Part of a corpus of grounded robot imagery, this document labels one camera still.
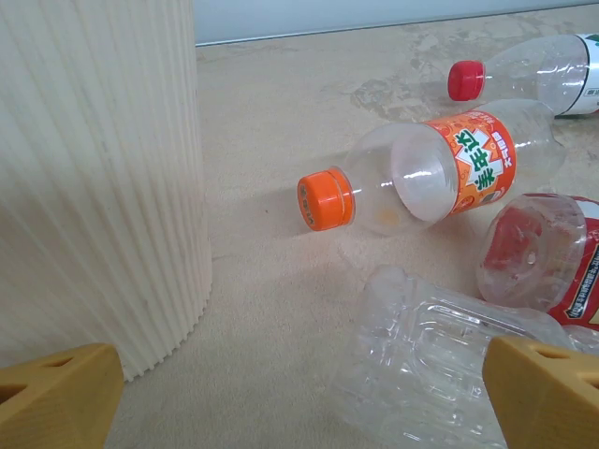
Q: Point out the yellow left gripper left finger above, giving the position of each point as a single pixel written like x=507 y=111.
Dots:
x=56 y=402

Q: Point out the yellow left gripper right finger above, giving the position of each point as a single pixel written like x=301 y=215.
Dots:
x=552 y=402

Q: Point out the clear crushed plastic bottle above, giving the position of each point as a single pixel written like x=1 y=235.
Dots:
x=421 y=355

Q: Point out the red gold label bottle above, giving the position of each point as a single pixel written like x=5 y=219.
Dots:
x=529 y=252

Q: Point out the red cap white label bottle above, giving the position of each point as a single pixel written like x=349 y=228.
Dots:
x=538 y=70

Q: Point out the cream ribbed waste bin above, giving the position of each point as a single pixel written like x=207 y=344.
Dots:
x=93 y=187

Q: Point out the orange cap orange label bottle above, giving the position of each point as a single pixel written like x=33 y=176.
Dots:
x=477 y=163

